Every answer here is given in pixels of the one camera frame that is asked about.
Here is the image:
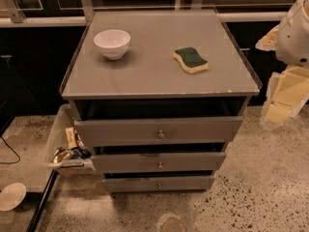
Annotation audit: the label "black cable on floor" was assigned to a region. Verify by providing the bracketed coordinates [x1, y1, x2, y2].
[0, 135, 21, 165]

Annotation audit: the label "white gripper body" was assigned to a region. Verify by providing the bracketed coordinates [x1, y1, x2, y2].
[260, 65, 309, 131]

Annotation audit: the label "green and yellow sponge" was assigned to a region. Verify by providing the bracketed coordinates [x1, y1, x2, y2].
[173, 46, 209, 74]

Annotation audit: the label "grey middle drawer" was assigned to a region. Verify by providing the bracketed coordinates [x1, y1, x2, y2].
[92, 152, 226, 173]

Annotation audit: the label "white ceramic bowl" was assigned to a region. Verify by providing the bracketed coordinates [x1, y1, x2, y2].
[94, 29, 131, 60]

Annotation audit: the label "gold and dark snack packets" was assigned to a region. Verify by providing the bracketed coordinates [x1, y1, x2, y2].
[51, 147, 91, 163]

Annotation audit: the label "metal railing frame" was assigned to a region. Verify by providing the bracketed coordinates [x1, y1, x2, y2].
[0, 0, 296, 26]

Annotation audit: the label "grey bottom drawer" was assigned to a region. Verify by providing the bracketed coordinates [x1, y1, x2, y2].
[103, 175, 214, 192]

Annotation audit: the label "grey drawer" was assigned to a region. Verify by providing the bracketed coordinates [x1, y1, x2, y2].
[92, 152, 226, 173]
[103, 175, 214, 192]
[75, 116, 242, 147]

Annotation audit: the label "black floor bar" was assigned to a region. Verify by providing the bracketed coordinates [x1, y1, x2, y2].
[26, 170, 58, 232]

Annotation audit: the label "grey top drawer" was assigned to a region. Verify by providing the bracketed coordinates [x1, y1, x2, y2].
[75, 116, 242, 147]

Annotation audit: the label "beige snack packet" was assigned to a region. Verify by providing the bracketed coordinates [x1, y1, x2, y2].
[65, 128, 78, 149]

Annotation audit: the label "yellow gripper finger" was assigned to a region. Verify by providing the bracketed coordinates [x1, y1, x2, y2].
[255, 25, 278, 51]

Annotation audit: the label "grey drawer cabinet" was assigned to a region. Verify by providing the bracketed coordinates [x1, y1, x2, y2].
[61, 10, 261, 181]

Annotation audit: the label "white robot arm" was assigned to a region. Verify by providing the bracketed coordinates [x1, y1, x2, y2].
[256, 0, 309, 130]

